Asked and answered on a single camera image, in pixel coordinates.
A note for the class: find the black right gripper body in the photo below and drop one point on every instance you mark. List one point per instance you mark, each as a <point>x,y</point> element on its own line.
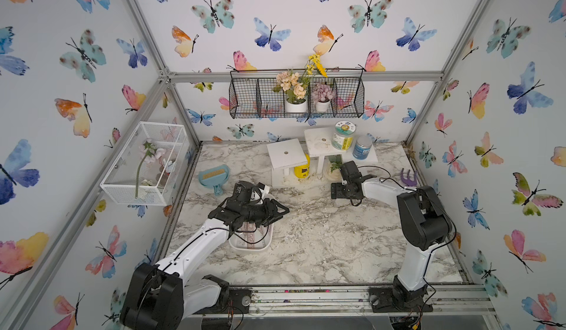
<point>340,189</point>

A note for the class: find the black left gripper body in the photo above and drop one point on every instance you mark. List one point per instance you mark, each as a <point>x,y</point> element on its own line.
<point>259,213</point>

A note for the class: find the white storage box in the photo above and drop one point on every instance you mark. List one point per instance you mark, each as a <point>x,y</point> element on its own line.
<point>253,211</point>

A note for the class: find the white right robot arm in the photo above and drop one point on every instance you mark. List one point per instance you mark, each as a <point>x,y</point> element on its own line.
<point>423,219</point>

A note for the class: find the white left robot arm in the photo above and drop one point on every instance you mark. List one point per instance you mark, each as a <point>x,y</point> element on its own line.
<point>160,296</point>

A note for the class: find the cream bubble plant pot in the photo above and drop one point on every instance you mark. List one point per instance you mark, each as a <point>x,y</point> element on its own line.
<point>333,172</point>

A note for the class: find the teal dustpan brush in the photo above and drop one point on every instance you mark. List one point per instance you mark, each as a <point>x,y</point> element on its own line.
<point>214,178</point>

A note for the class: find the blue lidded jar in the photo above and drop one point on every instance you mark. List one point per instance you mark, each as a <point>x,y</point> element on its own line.
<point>362,148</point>

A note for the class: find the sunflower seed jar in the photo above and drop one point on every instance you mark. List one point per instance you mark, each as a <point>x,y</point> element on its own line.
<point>343,135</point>

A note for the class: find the yellow can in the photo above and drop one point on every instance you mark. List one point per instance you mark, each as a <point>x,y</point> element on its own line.
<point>303,171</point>

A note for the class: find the purple pink garden rake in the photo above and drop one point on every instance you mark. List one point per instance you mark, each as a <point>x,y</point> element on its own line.
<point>409,178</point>

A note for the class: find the white tiered display stand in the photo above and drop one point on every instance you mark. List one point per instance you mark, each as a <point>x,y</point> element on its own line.
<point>287,155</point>

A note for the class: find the white pot purple flowers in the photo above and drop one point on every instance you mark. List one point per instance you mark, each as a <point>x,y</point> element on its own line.
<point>323,94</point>

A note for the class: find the artificial pink flower stem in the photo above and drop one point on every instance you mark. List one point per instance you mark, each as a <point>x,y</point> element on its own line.
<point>150,153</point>

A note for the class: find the white pot beige flowers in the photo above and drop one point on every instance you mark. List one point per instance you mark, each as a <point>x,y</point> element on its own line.
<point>295,85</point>

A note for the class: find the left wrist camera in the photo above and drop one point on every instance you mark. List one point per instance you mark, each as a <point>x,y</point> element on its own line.
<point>264,191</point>

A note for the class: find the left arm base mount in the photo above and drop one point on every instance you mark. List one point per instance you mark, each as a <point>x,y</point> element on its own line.
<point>229,298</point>

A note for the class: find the white mesh wall box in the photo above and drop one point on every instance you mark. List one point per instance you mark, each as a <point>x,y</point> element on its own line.
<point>146,168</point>

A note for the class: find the black wire wall basket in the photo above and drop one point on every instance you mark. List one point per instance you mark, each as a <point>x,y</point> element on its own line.
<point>251,96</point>

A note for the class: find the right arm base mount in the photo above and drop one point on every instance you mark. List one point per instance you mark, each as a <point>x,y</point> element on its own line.
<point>396,298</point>

